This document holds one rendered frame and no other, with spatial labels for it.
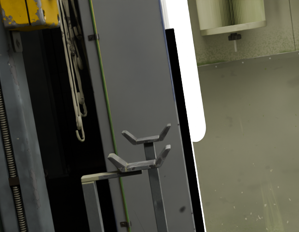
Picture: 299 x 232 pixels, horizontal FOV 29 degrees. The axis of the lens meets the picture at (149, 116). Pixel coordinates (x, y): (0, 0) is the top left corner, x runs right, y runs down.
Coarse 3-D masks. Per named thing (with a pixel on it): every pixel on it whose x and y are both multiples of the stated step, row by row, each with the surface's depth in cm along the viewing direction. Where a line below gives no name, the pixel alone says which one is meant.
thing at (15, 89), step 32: (0, 32) 78; (0, 64) 78; (0, 96) 79; (0, 128) 80; (32, 128) 83; (0, 160) 80; (32, 160) 80; (0, 192) 81; (32, 192) 80; (32, 224) 81
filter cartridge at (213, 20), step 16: (208, 0) 278; (224, 0) 274; (240, 0) 273; (256, 0) 277; (208, 16) 280; (224, 16) 277; (240, 16) 275; (256, 16) 277; (208, 32) 281; (224, 32) 276
